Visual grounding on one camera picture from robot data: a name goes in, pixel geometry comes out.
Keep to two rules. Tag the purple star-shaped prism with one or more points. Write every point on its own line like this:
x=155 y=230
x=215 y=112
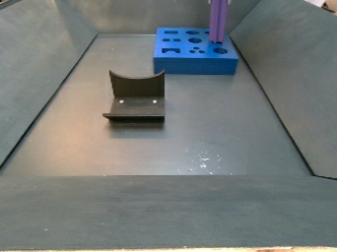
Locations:
x=219 y=9

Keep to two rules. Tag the black curved holder stand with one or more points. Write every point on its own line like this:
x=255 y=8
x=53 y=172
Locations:
x=138 y=98

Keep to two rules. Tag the blue foam shape board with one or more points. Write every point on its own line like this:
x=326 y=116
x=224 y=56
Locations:
x=185 y=52

